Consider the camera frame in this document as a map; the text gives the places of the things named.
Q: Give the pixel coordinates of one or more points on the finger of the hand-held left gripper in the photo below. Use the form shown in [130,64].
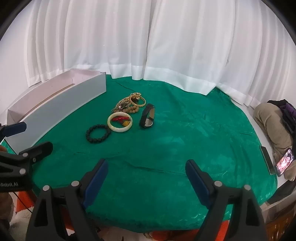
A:
[37,150]
[15,129]

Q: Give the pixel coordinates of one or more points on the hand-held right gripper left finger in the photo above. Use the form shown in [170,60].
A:
[96,180]

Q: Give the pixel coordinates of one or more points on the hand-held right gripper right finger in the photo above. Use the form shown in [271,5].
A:
[196,180]

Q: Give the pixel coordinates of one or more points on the long white cardboard box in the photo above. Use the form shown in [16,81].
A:
[57,109]

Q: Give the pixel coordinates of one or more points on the white jade bangle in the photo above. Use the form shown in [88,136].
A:
[118,130]

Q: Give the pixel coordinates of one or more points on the yellow amber pendant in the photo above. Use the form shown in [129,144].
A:
[126,124]

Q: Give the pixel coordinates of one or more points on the black wrist watch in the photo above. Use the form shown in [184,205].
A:
[145,113]

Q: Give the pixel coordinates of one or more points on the green velvet cloth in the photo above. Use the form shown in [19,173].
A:
[161,150]

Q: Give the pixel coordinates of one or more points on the orange patterned cloth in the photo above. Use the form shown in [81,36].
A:
[161,236]

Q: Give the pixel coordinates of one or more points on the dark smartphone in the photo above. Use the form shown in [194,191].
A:
[268,160]

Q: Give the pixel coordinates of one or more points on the small floral brooch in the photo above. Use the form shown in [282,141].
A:
[118,107]

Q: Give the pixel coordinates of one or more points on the smartphone with lit screen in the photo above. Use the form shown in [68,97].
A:
[284,162]

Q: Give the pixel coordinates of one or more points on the brown wooden furniture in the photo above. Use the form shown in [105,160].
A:
[277,222]

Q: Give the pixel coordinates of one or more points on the dark purple clothing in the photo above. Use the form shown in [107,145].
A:
[285,110]

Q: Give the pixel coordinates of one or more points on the white curtain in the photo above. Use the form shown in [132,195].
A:
[148,34]

